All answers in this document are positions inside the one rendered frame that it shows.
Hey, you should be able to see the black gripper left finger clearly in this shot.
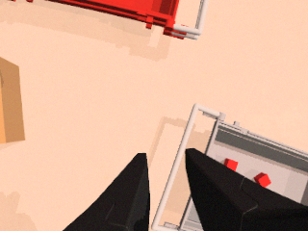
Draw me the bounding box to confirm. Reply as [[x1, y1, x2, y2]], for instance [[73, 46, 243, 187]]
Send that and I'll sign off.
[[62, 153, 151, 231]]

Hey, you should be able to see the small red block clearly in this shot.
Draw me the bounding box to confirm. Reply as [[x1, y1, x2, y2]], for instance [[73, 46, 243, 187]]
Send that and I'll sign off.
[[223, 158, 238, 170], [254, 172, 270, 186]]

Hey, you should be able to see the orange rectangular block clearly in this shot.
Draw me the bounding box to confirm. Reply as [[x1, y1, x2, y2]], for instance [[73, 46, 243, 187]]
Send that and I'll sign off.
[[0, 57, 26, 143]]

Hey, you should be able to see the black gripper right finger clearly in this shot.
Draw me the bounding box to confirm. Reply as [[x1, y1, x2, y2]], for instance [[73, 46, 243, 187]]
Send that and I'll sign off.
[[185, 147, 308, 231]]

